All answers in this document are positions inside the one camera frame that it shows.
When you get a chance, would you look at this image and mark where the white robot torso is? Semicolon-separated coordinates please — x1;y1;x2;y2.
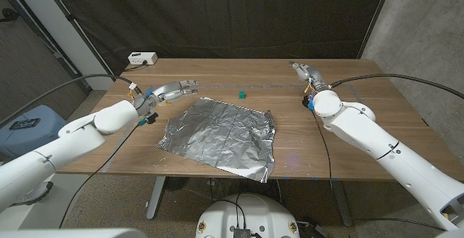
195;193;301;238

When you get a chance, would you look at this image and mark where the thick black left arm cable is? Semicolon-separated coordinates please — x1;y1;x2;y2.
0;73;143;128

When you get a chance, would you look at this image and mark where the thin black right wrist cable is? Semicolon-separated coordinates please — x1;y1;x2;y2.
310;109;447;231

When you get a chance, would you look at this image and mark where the black power box cable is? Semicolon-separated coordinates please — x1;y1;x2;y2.
123;60;149;73

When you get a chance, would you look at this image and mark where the black backdrop curtain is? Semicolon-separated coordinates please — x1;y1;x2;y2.
38;0;394;78

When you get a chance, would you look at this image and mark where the black flat device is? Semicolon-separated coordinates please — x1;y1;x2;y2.
9;118;41;131

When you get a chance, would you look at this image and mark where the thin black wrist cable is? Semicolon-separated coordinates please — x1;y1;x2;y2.
310;109;447;231
59;123;141;229

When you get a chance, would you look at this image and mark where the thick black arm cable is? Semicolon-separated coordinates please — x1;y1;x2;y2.
0;73;143;128
329;73;464;100

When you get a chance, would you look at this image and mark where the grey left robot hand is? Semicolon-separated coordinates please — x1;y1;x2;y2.
133;80;200;118

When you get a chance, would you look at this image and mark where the dark door frame rail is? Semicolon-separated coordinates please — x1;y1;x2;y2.
0;0;92;94

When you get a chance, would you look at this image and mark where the white power box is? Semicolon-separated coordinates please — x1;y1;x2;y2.
128;52;159;66

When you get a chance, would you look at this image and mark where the blue plastic container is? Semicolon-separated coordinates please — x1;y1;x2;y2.
0;104;68;159

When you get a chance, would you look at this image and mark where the black backdrop stand pole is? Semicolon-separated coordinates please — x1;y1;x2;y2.
357;0;396;60
37;0;116;78

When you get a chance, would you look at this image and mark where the crinkled aluminum foil sheet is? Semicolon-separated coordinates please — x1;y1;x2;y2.
157;97;277;184

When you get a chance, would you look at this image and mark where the thin black left wrist cable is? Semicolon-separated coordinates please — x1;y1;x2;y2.
59;123;141;229

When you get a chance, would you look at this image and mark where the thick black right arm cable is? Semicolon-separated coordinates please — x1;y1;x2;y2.
329;73;464;100

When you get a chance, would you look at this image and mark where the black torso cable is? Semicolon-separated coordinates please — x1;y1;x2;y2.
211;193;248;230

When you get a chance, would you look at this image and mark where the black round floor object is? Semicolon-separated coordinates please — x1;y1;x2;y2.
165;176;189;192

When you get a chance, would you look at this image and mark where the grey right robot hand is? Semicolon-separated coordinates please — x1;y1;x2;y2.
289;61;331;93

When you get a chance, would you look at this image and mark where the grey table leg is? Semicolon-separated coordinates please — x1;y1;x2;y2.
146;176;167;221
331;179;355;227

